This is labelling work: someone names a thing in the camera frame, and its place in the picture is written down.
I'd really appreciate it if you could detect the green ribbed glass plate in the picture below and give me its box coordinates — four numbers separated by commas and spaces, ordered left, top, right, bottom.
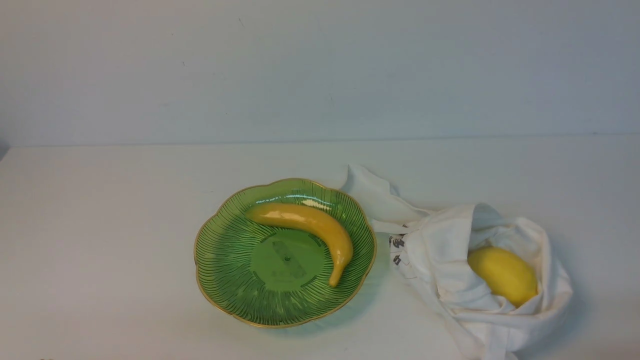
193, 178, 378, 329

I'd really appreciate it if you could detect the yellow lemon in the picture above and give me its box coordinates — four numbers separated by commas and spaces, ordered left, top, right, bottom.
467, 246, 538, 308

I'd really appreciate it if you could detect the yellow banana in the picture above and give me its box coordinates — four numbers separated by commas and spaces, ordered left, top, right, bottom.
245, 203, 354, 288

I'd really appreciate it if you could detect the white cloth bag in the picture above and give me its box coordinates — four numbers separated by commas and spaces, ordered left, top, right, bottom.
343, 164, 574, 360

